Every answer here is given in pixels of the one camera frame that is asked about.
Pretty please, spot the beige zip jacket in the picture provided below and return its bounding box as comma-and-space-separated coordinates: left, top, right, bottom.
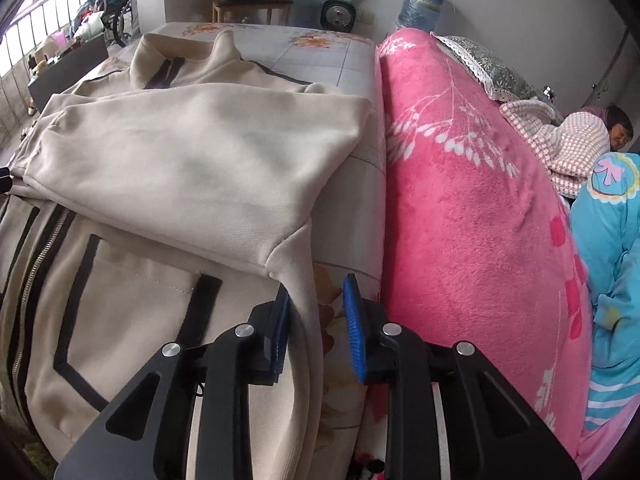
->
1, 30, 372, 479

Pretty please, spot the pink floral blanket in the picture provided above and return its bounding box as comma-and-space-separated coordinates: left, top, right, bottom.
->
378, 28, 591, 453

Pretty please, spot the blue cartoon quilt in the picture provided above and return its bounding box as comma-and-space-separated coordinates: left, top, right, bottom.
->
570, 152, 639, 431

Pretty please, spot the person in background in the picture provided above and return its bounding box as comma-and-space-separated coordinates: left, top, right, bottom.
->
582, 105, 634, 152

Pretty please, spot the grey patterned pillow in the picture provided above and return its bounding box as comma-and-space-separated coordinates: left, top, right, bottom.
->
436, 36, 551, 104

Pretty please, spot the dark low cabinet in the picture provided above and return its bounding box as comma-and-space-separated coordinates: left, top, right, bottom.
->
27, 34, 107, 112

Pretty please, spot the blue water bottle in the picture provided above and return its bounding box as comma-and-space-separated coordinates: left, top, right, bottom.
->
397, 0, 448, 32

